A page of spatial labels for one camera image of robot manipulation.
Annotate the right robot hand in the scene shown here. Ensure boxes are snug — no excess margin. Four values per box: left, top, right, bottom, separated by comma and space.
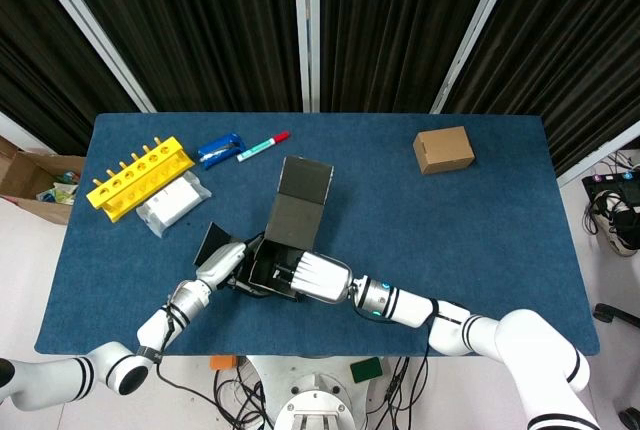
272, 249, 356, 305

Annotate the open brown carton with trash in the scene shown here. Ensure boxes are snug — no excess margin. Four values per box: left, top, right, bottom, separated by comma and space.
0, 135, 86, 226

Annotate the black electronics with cables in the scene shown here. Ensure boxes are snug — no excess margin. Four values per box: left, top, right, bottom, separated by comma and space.
581, 149, 640, 257

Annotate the blue fabric table mat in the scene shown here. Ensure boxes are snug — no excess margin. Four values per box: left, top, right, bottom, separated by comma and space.
33, 112, 601, 357

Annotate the red capped marker pen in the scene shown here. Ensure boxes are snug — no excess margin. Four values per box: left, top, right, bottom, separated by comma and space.
236, 130, 292, 163

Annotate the white metal frame post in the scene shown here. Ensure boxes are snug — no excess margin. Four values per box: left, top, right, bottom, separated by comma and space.
556, 119, 640, 189
428, 0, 526, 115
292, 0, 321, 114
22, 0, 157, 114
0, 110, 34, 154

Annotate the white plastic wrapped pack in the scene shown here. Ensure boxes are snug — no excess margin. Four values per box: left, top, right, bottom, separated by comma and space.
135, 172, 213, 239

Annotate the blue stapler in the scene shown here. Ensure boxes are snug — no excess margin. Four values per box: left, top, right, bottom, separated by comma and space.
197, 132, 246, 171

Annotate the black cardboard folding box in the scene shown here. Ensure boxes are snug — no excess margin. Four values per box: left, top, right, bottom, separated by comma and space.
193, 154, 335, 304

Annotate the small brown cardboard box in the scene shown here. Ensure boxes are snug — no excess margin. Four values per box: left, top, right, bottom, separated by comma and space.
412, 125, 475, 176

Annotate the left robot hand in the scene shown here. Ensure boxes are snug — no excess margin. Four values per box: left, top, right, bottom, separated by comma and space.
195, 241, 250, 295

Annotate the black pleated curtain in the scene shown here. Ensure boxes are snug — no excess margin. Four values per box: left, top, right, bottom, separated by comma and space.
0, 0, 640, 176

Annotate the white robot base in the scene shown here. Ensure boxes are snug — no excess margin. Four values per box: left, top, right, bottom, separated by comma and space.
239, 354, 401, 430

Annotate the yellow test tube rack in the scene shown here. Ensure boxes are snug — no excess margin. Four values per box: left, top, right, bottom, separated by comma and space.
85, 135, 196, 224

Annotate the black floor cable tangle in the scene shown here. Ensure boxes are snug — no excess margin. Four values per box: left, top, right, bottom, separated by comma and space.
212, 357, 276, 430
367, 355, 431, 430

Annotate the black chair base leg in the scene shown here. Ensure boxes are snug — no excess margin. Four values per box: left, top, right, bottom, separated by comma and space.
593, 302, 640, 326

